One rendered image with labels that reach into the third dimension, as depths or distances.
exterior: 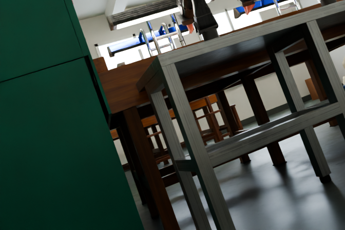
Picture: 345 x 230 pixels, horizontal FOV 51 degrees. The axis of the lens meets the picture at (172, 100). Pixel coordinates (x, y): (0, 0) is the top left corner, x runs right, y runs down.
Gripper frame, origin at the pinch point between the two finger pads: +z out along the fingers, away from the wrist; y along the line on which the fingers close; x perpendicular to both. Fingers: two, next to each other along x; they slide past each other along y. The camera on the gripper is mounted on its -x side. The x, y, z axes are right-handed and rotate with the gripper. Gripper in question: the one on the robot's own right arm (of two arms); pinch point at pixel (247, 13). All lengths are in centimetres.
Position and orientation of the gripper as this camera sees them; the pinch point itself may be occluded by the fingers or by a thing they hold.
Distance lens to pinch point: 195.1
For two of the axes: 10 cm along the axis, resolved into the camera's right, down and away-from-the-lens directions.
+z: 0.8, 7.1, 7.0
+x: 3.7, 6.3, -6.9
